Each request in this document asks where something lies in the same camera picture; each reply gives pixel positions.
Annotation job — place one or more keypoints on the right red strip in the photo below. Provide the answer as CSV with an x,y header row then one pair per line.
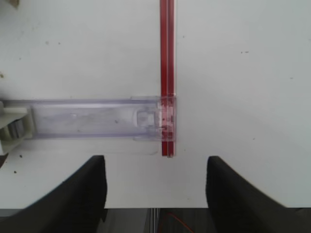
x,y
167,77

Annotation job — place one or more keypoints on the white pusher block meat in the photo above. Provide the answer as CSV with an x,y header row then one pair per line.
x,y
16,125

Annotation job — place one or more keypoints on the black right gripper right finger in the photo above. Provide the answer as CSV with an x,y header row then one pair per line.
x,y
236,206

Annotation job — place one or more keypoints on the lower right clear holder rail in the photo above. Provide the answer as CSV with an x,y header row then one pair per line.
x,y
143,118

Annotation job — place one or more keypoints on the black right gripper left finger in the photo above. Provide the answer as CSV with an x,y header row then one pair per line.
x,y
75,206

